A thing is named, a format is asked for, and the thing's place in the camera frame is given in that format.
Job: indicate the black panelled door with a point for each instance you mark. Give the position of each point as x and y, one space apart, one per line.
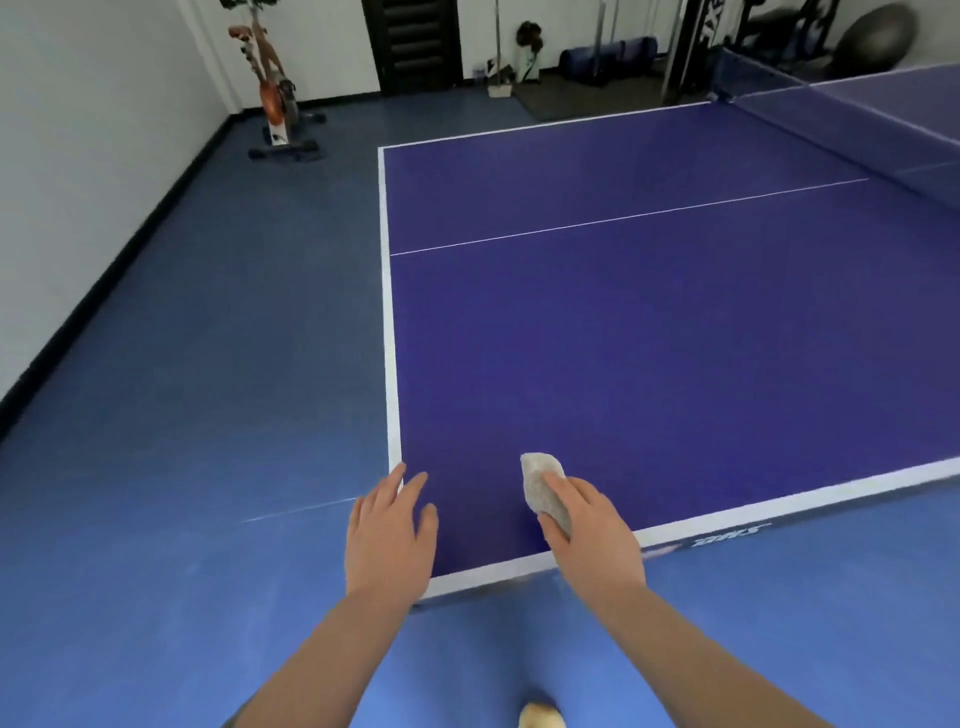
412 45

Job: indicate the grey exercise ball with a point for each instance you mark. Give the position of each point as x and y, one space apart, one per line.
877 37

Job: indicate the dark blue table tennis net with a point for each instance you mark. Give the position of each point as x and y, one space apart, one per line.
862 131

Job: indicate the person's left hand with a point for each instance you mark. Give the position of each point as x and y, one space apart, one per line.
386 547

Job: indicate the small beige box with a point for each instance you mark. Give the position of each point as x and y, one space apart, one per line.
500 90

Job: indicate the black rubber floor mat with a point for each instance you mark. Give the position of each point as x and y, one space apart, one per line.
570 101

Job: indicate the cream right slipper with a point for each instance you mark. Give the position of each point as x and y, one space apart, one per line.
541 716

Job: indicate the person's left forearm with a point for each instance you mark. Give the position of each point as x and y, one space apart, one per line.
322 667

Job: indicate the blue table tennis table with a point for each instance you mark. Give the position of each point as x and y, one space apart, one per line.
637 337

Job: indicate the black gym machine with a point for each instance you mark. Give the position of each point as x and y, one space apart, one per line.
686 45

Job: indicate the orange and grey machine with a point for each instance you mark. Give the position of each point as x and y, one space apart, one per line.
274 97

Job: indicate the person's right hand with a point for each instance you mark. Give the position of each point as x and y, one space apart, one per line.
600 555

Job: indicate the person's right forearm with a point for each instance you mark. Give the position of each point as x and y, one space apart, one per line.
697 667

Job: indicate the grey cleaning cloth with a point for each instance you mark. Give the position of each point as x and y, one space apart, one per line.
536 476

